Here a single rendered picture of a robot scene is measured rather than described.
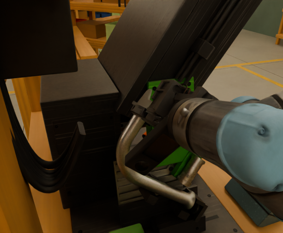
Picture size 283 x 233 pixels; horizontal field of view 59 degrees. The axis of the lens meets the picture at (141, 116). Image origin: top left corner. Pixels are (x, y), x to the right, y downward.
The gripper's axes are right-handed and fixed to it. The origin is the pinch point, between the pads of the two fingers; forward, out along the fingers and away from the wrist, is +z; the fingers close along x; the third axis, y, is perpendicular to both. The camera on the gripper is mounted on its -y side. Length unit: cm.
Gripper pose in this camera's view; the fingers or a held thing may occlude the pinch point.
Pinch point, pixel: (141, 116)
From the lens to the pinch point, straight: 54.2
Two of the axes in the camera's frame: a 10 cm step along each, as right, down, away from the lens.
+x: -7.9, -5.1, -3.4
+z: -3.2, -1.4, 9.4
